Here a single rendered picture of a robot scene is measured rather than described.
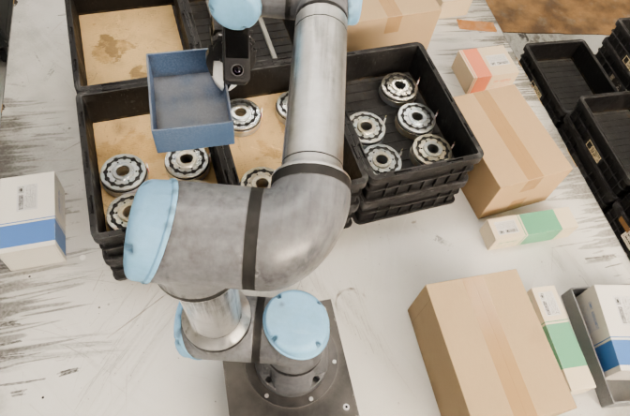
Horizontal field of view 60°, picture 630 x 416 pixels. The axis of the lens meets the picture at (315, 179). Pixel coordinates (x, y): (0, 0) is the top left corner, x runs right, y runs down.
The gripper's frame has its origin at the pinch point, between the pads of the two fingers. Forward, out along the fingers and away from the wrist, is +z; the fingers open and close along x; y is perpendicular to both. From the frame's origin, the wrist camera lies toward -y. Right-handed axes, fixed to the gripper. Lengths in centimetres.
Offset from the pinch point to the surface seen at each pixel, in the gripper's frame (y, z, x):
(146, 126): 14.9, 31.1, 15.2
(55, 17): 72, 48, 42
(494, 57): 37, 22, -90
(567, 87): 66, 63, -163
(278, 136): 8.8, 26.7, -17.1
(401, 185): -11.7, 19.3, -42.8
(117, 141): 11.1, 32.1, 22.0
